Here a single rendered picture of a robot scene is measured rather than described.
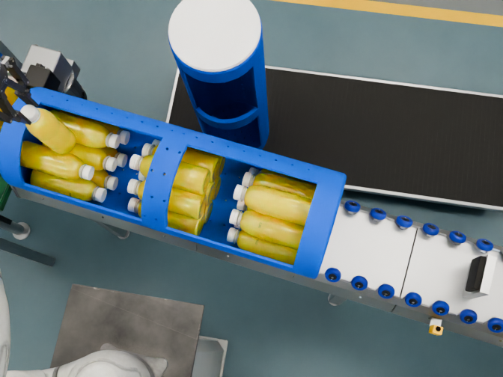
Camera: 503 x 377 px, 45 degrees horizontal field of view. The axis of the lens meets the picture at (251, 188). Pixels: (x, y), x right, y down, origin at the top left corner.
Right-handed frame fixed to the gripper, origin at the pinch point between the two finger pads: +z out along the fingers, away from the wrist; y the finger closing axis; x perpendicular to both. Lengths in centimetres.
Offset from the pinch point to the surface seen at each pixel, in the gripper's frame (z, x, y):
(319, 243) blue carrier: 15, -74, -8
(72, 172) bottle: 22.9, -7.0, -7.2
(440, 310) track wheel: 39, -110, -11
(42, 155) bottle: 21.7, 2.1, -5.6
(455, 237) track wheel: 38, -109, 9
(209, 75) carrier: 35, -30, 34
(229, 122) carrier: 75, -32, 35
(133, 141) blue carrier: 36.7, -14.6, 9.1
